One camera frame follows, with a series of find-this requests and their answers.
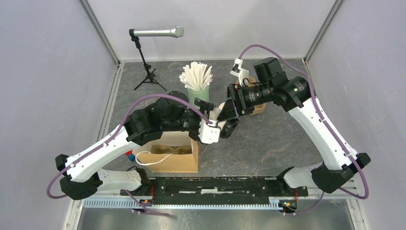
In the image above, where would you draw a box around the white paper straws bundle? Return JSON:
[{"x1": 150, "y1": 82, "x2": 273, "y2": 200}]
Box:
[{"x1": 179, "y1": 61, "x2": 213, "y2": 91}]

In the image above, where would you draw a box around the green straw holder cup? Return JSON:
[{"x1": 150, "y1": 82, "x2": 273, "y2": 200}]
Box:
[{"x1": 187, "y1": 86, "x2": 210, "y2": 104}]

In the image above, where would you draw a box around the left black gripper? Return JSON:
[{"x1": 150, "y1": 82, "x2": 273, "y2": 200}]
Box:
[{"x1": 163, "y1": 99, "x2": 216, "y2": 141}]

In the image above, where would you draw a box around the brown cardboard cup carrier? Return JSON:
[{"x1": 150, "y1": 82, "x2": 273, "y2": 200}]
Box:
[{"x1": 244, "y1": 76, "x2": 266, "y2": 115}]

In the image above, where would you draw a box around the black tripod mic stand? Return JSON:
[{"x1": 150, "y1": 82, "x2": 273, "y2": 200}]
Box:
[{"x1": 131, "y1": 36, "x2": 167, "y2": 92}]

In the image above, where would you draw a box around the brown paper bag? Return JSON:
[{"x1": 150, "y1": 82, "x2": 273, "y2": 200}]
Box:
[{"x1": 132, "y1": 131, "x2": 199, "y2": 173}]

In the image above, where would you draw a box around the stack of white paper cups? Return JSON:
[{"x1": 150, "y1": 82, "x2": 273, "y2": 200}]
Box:
[{"x1": 218, "y1": 102, "x2": 225, "y2": 110}]

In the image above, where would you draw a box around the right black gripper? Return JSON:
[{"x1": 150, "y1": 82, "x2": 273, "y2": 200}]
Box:
[{"x1": 217, "y1": 82, "x2": 273, "y2": 121}]

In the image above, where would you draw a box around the red and blue block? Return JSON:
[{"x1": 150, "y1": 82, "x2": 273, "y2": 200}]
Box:
[{"x1": 125, "y1": 151, "x2": 135, "y2": 161}]

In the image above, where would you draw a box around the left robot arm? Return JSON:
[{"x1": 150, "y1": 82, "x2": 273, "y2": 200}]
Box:
[{"x1": 55, "y1": 94, "x2": 221, "y2": 200}]

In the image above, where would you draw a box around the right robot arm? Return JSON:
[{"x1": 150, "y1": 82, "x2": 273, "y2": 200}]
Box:
[{"x1": 217, "y1": 57, "x2": 371, "y2": 196}]

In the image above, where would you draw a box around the silver microphone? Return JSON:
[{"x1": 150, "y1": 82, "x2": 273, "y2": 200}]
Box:
[{"x1": 129, "y1": 26, "x2": 184, "y2": 38}]

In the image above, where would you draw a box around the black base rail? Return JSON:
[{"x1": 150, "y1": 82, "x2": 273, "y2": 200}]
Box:
[{"x1": 130, "y1": 176, "x2": 308, "y2": 207}]

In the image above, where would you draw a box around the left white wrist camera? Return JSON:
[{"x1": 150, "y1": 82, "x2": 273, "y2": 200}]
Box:
[{"x1": 198, "y1": 107, "x2": 221, "y2": 144}]

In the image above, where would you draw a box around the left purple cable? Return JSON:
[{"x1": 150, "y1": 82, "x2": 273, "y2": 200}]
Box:
[{"x1": 46, "y1": 93, "x2": 213, "y2": 217}]

